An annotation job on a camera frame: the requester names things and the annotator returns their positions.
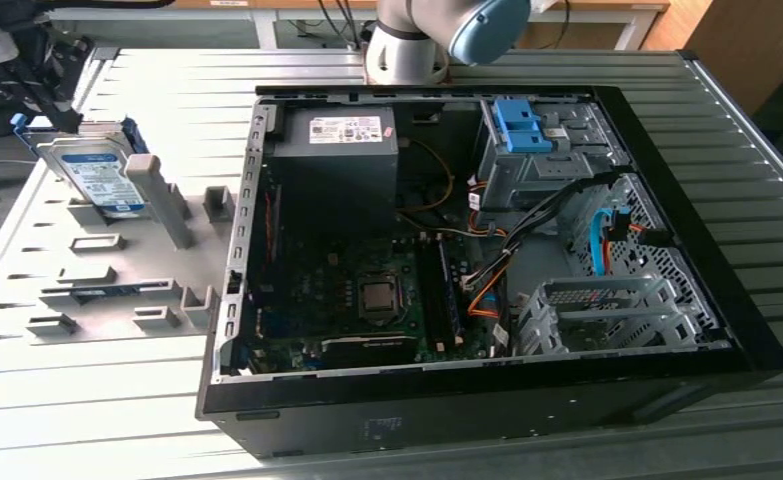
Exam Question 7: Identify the hard disk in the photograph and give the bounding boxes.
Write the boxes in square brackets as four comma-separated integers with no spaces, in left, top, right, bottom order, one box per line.
[11,113,154,220]

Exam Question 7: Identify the white-framed desk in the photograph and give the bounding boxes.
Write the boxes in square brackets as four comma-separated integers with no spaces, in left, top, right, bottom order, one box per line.
[43,0,673,51]

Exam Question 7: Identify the grey parts rack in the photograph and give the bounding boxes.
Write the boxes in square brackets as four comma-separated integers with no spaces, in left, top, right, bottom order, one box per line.
[24,152,241,346]

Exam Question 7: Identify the RAM stick in rack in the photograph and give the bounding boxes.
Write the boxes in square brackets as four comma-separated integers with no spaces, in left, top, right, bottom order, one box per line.
[70,281,171,300]

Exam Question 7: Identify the grey power supply unit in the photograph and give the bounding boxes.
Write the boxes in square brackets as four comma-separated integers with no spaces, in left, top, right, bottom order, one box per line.
[270,103,403,242]

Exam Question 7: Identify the green motherboard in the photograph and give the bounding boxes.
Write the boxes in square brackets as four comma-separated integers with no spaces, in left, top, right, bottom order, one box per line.
[243,234,499,375]

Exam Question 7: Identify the CPU socket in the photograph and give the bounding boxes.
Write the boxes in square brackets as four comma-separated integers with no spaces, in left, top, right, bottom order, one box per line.
[355,271,405,322]

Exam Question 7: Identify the blue drive cage latch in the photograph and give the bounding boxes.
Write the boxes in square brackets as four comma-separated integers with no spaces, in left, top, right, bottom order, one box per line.
[494,99,558,155]

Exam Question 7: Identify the black graphics card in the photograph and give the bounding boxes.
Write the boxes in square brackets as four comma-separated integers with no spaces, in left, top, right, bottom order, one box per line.
[319,332,421,367]

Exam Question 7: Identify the installed RAM stick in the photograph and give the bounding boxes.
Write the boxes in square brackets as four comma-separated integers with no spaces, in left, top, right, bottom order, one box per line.
[434,237,467,347]

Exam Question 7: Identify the grey metal drive cage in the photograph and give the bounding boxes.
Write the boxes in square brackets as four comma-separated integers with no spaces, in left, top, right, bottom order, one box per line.
[475,98,634,212]

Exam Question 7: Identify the black open PC case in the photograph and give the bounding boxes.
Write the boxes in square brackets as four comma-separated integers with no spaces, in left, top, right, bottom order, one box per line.
[194,84,783,459]

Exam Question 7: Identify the wooden cabinet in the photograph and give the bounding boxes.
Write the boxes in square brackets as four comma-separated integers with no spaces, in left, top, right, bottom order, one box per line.
[641,0,783,119]

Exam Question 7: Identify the red twisted wire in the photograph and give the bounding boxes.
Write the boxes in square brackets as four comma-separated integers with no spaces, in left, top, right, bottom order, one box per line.
[263,184,285,262]

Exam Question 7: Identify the yellow wire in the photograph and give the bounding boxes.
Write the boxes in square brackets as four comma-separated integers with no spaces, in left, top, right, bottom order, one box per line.
[395,139,458,217]

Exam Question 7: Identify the white wire bundle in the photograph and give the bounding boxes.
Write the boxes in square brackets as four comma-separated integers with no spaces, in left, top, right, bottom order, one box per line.
[461,247,521,295]

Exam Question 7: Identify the orange wires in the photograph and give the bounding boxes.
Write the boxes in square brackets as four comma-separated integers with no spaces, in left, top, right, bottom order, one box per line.
[466,278,501,320]

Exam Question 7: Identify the black cable bundle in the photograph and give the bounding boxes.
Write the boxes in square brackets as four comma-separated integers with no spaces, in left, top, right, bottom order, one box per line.
[495,171,628,257]

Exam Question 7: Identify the blue data wire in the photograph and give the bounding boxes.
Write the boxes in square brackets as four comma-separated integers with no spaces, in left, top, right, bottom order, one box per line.
[589,206,633,277]

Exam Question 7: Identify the coloured power wire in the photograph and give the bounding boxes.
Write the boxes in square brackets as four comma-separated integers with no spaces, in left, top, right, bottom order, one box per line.
[619,223,674,250]

